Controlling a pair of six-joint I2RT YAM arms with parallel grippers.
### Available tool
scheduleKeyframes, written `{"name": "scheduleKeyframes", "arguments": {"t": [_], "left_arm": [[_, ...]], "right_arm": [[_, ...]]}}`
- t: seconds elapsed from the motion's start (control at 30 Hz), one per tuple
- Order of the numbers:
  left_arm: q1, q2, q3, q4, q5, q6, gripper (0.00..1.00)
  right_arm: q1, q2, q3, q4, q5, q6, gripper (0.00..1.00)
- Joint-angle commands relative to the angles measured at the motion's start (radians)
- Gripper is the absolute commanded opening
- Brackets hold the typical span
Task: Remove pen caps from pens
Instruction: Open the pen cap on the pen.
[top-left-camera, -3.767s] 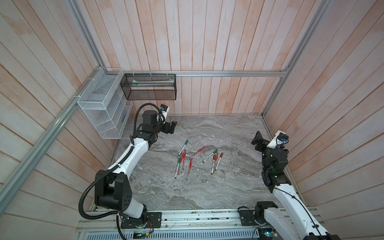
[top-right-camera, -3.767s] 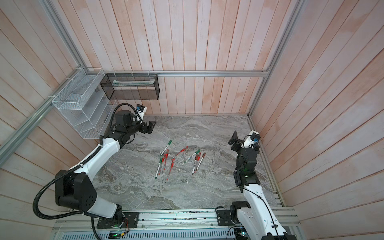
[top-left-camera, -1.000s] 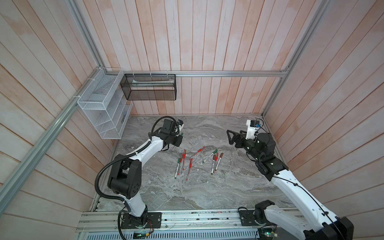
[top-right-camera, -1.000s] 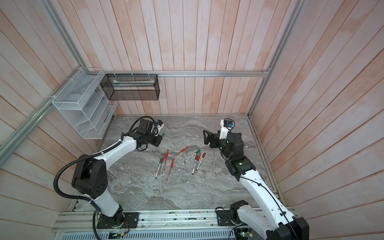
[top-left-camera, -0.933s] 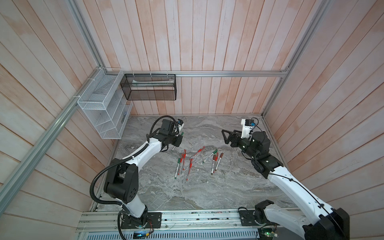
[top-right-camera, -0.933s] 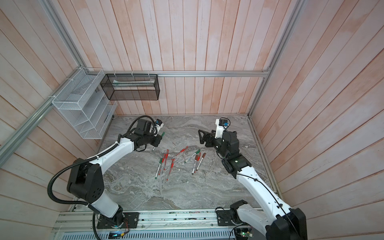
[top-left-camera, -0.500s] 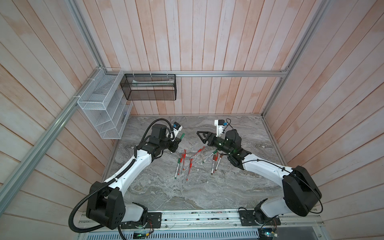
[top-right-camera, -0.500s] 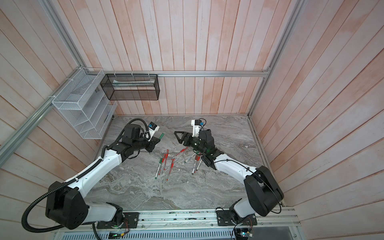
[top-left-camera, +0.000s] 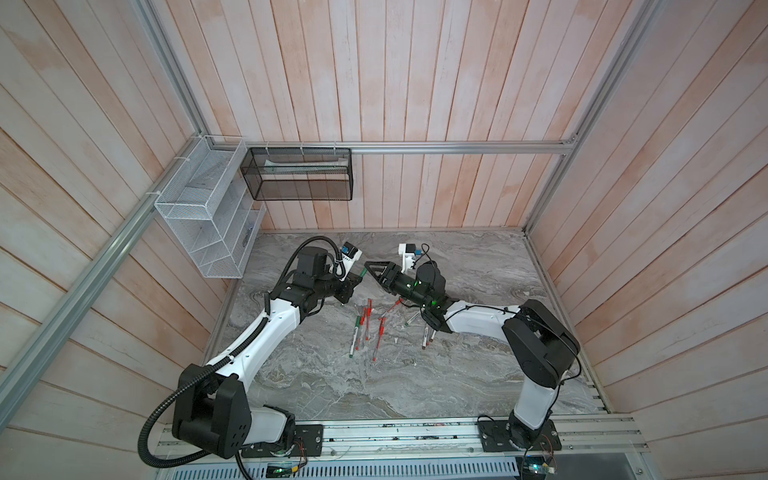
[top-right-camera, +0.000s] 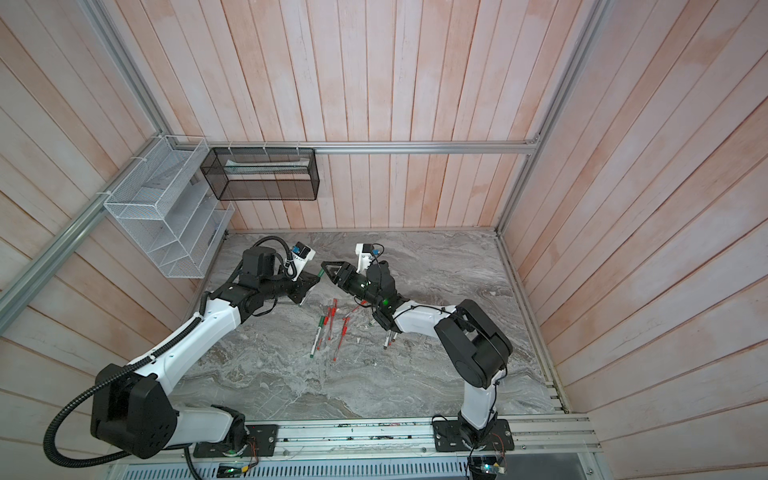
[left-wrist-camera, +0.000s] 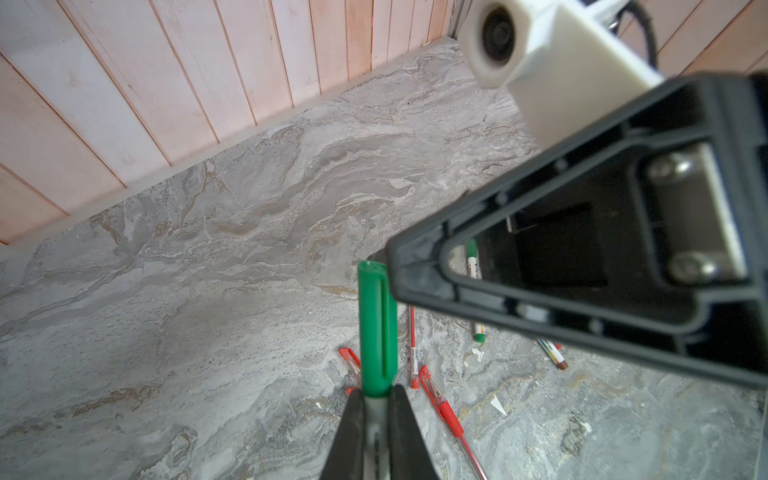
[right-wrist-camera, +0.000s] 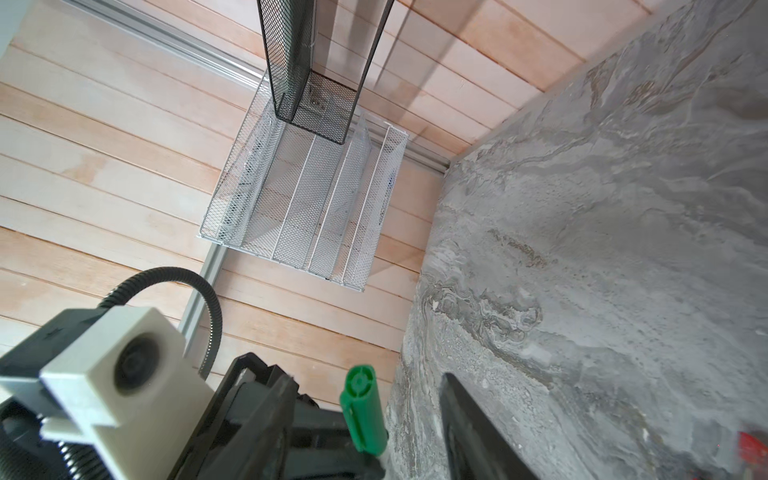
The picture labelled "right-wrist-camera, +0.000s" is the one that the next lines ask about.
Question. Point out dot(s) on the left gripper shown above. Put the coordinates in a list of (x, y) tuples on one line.
[(258, 426)]

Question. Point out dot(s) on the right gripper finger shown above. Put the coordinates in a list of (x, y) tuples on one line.
[(475, 448)]

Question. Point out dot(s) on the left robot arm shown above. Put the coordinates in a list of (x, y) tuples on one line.
[(26, 455)]

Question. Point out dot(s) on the red gel pen right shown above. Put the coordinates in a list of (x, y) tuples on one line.
[(752, 451)]

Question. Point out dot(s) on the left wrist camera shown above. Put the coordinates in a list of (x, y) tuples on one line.
[(113, 384)]

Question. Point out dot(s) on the white wire mesh shelf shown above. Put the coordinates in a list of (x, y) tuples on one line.
[(295, 198)]

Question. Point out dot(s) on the black wire mesh basket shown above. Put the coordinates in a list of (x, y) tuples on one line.
[(297, 45)]

